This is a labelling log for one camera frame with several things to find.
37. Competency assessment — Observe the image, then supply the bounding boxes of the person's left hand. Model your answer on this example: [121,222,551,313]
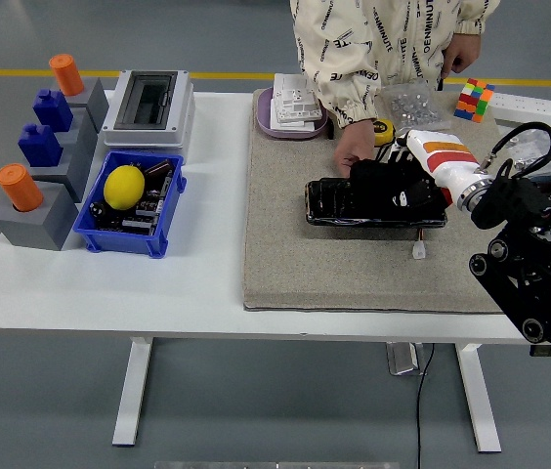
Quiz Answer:
[441,32,482,79]

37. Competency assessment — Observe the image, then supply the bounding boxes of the person's right hand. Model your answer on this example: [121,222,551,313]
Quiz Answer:
[332,116,378,178]

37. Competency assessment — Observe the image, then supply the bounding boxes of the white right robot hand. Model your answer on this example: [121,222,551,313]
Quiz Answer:
[385,129,481,211]

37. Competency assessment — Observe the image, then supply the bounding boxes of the black rag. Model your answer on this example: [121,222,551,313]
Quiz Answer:
[348,158,447,221]

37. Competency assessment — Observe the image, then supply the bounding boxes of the yellow tape measure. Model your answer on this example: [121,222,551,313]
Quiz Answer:
[374,118,398,162]

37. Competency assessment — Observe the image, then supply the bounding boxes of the colourful puzzle cube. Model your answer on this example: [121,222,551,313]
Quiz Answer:
[453,77,496,123]

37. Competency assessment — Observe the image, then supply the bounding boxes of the clear bag of screws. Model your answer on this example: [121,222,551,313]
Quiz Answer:
[377,80,452,133]

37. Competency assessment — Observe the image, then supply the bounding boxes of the person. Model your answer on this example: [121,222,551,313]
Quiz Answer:
[288,0,501,178]

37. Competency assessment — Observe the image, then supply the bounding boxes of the purple tray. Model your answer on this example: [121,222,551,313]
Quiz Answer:
[255,86,329,142]

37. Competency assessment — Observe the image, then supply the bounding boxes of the white power strip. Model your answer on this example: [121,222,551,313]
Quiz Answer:
[489,91,551,133]

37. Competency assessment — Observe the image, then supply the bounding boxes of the grey-brown mat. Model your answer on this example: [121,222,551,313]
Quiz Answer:
[241,87,524,314]

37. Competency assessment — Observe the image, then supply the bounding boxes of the white table leg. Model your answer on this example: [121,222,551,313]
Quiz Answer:
[111,336,153,447]
[453,343,503,453]

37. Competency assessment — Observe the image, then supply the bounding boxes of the silver metal control box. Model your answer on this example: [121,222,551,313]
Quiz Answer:
[385,343,428,376]

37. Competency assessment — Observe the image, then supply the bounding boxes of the dark circuit board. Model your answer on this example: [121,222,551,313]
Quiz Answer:
[88,155,179,235]

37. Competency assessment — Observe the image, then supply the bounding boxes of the yellow lemon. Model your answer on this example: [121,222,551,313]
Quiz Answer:
[103,164,147,211]

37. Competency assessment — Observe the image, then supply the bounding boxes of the grey block holder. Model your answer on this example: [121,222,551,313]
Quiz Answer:
[0,181,81,253]
[28,139,99,204]
[63,76,110,134]
[55,107,100,162]

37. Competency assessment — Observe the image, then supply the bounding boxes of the blue plastic bin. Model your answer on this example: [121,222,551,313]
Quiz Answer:
[72,149,189,260]

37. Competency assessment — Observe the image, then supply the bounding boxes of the orange plastic cylinder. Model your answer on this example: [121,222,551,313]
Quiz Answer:
[0,163,45,214]
[49,53,86,98]

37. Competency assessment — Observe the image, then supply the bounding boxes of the blue plastic block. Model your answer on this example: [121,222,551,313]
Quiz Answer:
[32,88,75,133]
[17,123,64,168]

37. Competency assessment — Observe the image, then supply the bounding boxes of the white wall socket plate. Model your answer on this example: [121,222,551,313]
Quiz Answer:
[274,72,317,99]
[270,91,328,124]
[278,119,319,132]

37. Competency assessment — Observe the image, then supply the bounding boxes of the small white wire connector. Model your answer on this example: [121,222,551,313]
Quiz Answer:
[410,229,428,260]

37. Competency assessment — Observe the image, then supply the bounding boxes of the grey electrical enclosure box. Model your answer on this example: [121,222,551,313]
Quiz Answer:
[99,69,197,150]

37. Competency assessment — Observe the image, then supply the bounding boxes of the black power cable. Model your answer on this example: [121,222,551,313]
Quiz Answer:
[415,343,436,469]

